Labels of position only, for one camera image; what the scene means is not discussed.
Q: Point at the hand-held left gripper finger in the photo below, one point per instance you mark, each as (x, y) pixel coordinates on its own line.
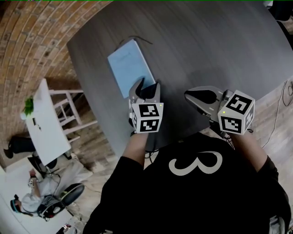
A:
(155, 93)
(134, 91)

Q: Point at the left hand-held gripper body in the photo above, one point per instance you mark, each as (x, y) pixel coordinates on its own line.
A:
(148, 116)

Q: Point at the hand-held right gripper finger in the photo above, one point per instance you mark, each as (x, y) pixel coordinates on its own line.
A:
(199, 105)
(206, 87)

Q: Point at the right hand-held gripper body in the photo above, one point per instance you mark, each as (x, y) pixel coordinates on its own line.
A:
(231, 123)

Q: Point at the blue notebook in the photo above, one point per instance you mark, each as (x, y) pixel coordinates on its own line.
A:
(129, 66)

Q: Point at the person's right forearm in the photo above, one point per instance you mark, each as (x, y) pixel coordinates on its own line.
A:
(249, 150)

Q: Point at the person's left forearm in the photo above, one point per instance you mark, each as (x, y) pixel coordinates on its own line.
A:
(136, 148)

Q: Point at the dark table with white legs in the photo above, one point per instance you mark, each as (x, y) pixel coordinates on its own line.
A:
(194, 50)

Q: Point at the thin black bookmark ribbon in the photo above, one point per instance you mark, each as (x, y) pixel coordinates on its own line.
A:
(146, 40)

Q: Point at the person's black printed shirt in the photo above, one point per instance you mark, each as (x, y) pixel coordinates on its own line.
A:
(194, 194)

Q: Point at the white side table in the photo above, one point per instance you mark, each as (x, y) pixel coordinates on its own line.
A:
(48, 132)

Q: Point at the black phone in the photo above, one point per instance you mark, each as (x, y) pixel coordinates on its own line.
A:
(34, 121)

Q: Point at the green potted plant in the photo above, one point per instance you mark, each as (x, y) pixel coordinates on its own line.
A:
(28, 106)

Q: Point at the black oval device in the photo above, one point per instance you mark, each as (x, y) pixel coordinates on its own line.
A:
(73, 194)

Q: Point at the person's light trousers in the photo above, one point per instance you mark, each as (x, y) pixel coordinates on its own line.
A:
(277, 226)

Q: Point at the black bag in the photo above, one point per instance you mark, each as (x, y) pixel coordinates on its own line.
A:
(21, 145)

